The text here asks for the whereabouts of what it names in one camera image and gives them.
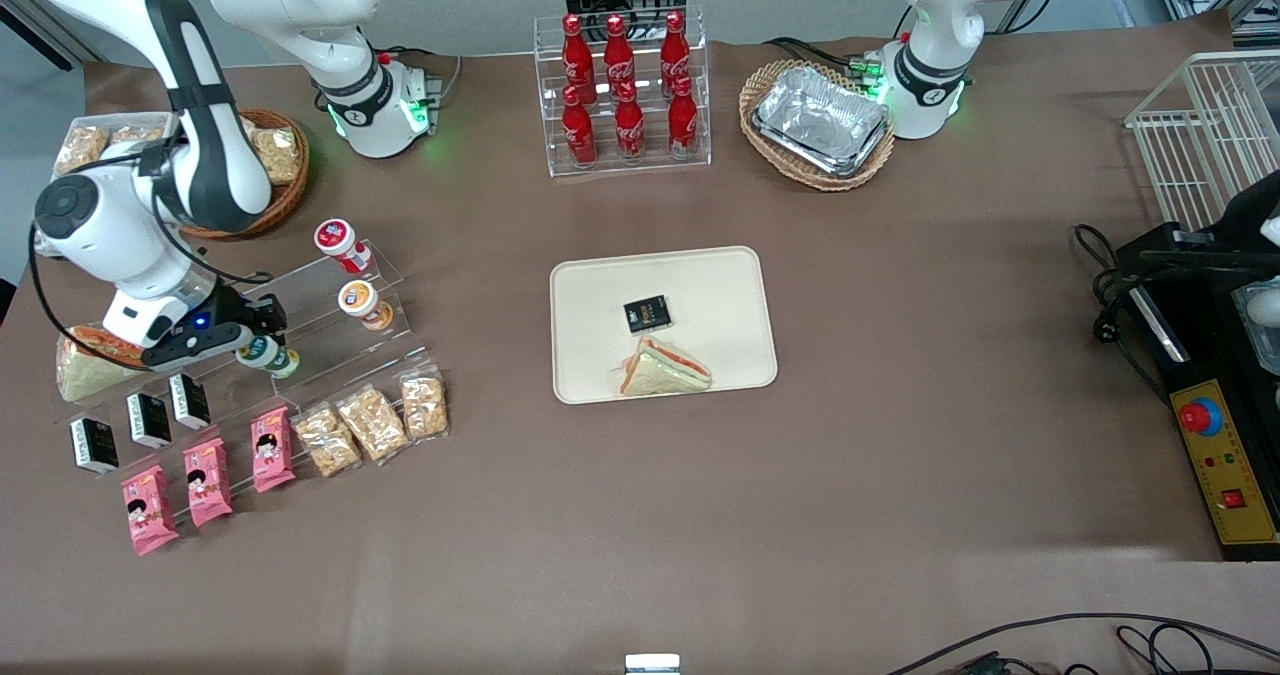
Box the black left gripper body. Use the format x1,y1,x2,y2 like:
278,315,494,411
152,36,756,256
1138,245,1276,278

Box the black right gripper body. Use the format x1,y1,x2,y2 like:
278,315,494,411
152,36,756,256
184,286,265,343

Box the green gum can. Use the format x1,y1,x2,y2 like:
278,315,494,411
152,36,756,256
235,333,300,379

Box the orange gum can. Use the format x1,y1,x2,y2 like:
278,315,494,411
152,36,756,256
337,279,395,333

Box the red gum can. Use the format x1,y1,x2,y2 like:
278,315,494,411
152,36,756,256
313,218,374,275

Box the beige plastic tray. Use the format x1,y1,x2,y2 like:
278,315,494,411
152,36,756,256
549,245,780,406

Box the clear acrylic stepped display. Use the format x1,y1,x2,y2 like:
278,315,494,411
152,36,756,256
52,245,448,521

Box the small black box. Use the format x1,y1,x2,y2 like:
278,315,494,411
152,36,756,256
167,371,213,432
125,392,174,451
69,416,121,477

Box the pink snack pack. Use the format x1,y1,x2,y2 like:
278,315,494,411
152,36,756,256
182,437,235,529
120,464,182,557
249,406,298,495

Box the brown wicker basket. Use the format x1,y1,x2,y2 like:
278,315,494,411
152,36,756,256
178,107,312,244

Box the wrapped triangle sandwich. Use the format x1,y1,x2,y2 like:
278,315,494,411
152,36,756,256
611,335,714,399
55,324,153,403

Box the red emergency stop button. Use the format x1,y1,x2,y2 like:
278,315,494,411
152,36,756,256
1177,397,1224,437

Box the black control box yellow panel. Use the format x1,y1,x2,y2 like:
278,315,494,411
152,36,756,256
1114,219,1280,563

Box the white rectangular bin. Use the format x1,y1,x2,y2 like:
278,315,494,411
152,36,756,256
35,111,182,256

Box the red cola bottle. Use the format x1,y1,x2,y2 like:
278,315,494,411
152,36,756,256
560,85,599,171
659,10,692,94
561,13,598,106
667,75,701,161
602,14,638,98
612,80,647,163

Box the small black square packet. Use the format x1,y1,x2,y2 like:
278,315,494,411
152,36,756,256
623,295,674,336

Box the stacked aluminium foil containers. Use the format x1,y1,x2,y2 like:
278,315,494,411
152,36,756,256
751,64,892,179

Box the light wicker basket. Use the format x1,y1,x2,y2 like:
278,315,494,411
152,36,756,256
738,58,897,193

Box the clear acrylic bottle rack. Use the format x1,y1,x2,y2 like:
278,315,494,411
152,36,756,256
532,6,714,178

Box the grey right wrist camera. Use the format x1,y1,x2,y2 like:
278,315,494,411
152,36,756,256
140,324,258,373

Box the black power cable with plug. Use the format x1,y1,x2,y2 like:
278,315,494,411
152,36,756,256
1071,222,1173,408

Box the white wire basket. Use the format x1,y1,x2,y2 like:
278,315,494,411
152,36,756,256
1124,49,1280,232

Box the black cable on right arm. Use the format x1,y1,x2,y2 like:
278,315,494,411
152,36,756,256
27,150,273,358

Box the grey cable at arm base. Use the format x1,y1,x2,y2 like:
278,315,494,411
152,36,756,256
372,43,464,108

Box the thin black cable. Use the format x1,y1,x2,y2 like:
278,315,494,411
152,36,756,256
884,611,1280,675

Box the black cables at arm base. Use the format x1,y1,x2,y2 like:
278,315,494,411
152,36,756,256
763,33,876,81

